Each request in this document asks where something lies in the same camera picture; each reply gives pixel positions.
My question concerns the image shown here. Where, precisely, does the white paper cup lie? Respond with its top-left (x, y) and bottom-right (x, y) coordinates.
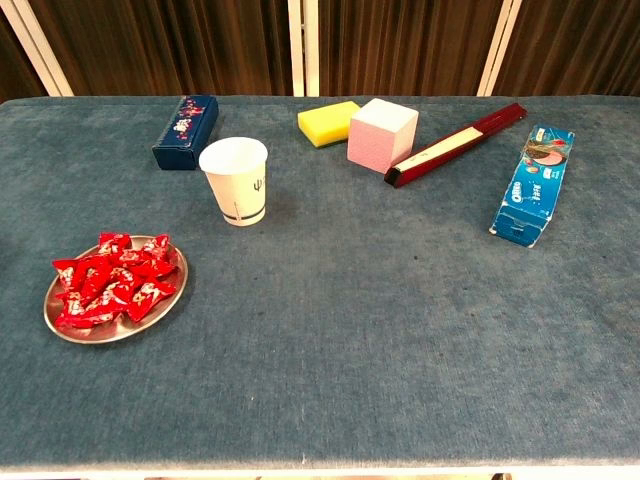
top-left (198, 136), bottom-right (270, 228)

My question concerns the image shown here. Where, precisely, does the blue table cloth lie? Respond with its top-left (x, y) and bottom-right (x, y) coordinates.
top-left (0, 94), bottom-right (640, 474)

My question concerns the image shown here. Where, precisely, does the pink foam cube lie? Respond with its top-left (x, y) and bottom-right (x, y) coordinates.
top-left (346, 97), bottom-right (420, 175)

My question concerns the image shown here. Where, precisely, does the yellow sponge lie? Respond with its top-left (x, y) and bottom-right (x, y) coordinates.
top-left (297, 100), bottom-right (362, 149)

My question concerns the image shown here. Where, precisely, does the long dark red box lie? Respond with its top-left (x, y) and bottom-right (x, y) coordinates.
top-left (383, 102), bottom-right (529, 190)

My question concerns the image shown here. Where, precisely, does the dark blue printed box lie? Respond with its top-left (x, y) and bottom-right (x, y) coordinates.
top-left (151, 94), bottom-right (220, 172)

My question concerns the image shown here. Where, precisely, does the dark brown curtain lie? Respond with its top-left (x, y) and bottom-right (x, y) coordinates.
top-left (318, 0), bottom-right (507, 97)
top-left (27, 0), bottom-right (295, 97)
top-left (0, 9), bottom-right (50, 104)
top-left (493, 0), bottom-right (640, 97)

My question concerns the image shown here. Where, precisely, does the blue Oreo cookie box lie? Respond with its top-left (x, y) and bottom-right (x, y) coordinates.
top-left (488, 124), bottom-right (576, 249)

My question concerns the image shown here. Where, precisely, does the round metal plate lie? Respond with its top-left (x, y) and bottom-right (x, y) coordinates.
top-left (43, 234), bottom-right (190, 345)

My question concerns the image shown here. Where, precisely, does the white frame post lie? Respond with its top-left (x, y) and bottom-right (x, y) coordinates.
top-left (287, 0), bottom-right (306, 97)
top-left (476, 0), bottom-right (524, 97)
top-left (0, 0), bottom-right (75, 97)
top-left (304, 0), bottom-right (321, 97)

